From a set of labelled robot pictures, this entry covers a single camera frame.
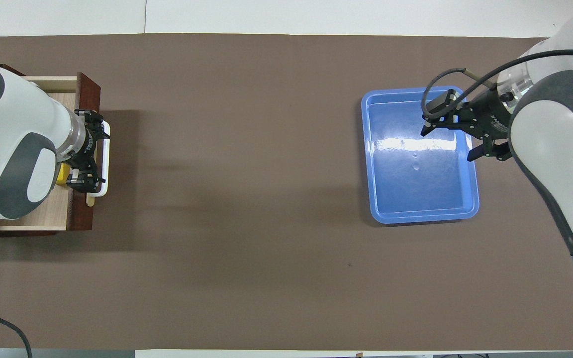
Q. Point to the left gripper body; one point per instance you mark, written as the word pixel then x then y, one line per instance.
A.
pixel 85 144

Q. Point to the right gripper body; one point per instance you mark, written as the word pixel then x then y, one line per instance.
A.
pixel 490 117

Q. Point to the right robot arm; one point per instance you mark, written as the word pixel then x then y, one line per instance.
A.
pixel 555 149

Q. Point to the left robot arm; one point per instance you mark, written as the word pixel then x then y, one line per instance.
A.
pixel 13 129

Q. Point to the yellow block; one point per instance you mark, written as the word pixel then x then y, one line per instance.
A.
pixel 62 176

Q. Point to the blue plastic tray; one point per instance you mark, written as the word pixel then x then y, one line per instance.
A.
pixel 418 169

